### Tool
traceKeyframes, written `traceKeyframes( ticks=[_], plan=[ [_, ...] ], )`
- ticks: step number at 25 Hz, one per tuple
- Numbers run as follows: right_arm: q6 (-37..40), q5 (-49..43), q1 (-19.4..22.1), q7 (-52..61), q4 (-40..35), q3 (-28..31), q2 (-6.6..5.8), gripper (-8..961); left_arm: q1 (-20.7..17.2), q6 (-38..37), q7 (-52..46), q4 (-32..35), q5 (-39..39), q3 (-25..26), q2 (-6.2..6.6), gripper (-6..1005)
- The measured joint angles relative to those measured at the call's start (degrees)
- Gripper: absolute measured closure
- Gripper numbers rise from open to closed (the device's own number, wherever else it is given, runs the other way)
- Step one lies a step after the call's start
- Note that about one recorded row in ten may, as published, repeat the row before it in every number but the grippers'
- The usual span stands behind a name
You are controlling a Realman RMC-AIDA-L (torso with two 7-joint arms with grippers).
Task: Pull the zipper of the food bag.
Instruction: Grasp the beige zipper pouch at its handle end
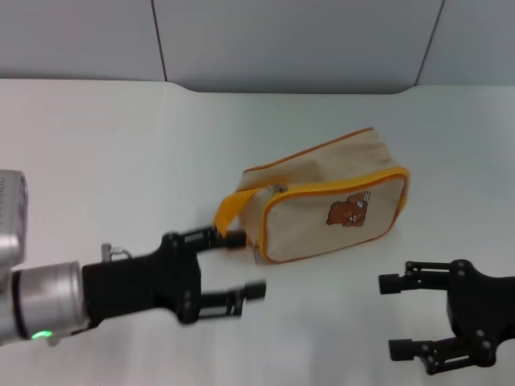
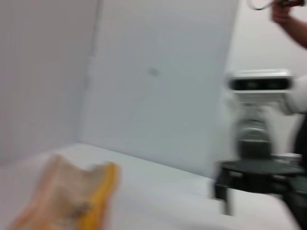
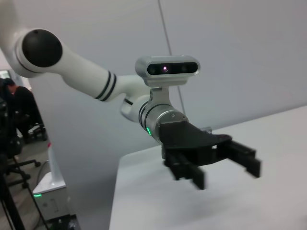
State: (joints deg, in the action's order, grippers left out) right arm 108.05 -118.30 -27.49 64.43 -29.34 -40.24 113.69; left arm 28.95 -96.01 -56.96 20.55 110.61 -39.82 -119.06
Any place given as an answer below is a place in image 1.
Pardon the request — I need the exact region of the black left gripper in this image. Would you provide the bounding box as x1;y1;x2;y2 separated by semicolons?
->
81;226;267;326

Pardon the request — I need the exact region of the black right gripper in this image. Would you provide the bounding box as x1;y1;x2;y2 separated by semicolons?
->
377;259;515;376

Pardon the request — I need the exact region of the beige orange bear food bag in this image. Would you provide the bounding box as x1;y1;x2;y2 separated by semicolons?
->
212;127;410;266

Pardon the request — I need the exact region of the silver plug with black cable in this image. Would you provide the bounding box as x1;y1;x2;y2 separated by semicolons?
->
100;242;132;261

